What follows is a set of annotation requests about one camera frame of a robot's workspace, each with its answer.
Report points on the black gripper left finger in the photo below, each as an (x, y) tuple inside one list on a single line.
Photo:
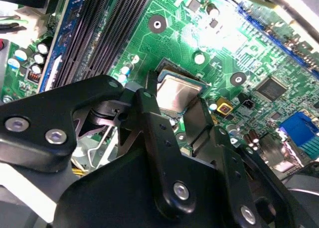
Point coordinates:
[(159, 150)]

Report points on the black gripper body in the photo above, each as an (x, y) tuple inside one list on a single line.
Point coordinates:
[(112, 193)]

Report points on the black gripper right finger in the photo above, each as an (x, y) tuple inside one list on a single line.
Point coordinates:
[(236, 178)]

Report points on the silver green CPU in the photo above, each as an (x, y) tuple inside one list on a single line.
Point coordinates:
[(177, 90)]

